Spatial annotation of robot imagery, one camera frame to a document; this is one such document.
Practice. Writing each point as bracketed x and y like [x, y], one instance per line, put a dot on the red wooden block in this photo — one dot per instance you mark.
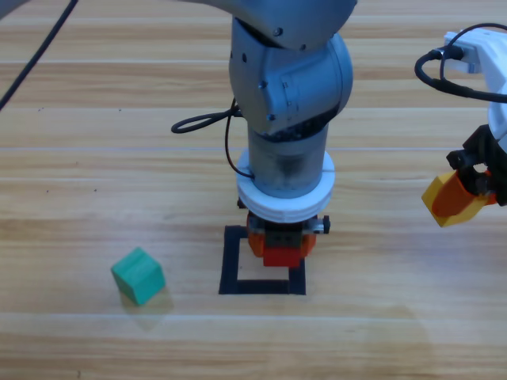
[281, 257]

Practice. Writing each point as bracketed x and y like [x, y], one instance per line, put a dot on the black tape square outline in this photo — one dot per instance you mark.
[229, 269]

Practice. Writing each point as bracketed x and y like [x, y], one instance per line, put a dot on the yellow wooden block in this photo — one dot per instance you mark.
[429, 194]

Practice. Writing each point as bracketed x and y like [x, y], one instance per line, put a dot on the green wooden block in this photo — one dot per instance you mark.
[138, 277]

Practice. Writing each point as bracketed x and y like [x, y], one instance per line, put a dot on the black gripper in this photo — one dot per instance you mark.
[283, 235]
[481, 158]

